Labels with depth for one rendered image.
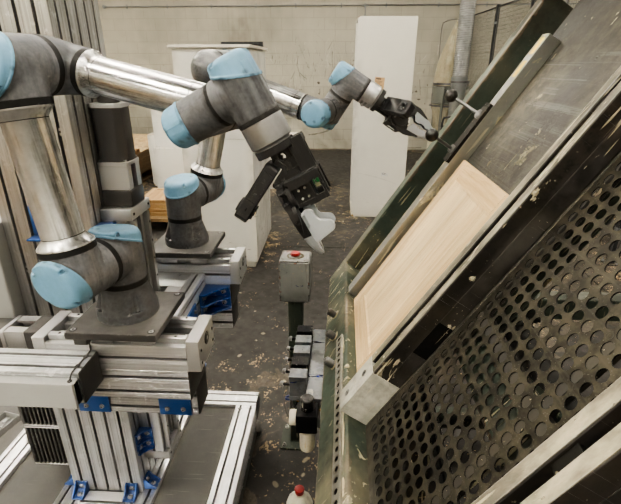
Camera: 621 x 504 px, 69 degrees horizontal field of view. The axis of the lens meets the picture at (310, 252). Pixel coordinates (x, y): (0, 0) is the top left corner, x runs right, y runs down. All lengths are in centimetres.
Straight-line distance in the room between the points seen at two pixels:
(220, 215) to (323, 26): 618
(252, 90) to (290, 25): 872
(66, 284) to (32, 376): 32
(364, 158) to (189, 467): 386
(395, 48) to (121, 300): 425
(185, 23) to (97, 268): 893
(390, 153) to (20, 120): 440
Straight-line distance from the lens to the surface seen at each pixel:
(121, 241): 113
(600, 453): 53
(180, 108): 81
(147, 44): 1009
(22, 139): 102
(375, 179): 515
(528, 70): 148
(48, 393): 125
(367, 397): 103
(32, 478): 214
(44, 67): 104
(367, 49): 500
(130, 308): 119
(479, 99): 169
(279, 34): 947
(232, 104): 76
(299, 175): 76
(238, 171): 368
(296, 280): 175
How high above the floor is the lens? 163
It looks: 23 degrees down
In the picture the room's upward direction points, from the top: straight up
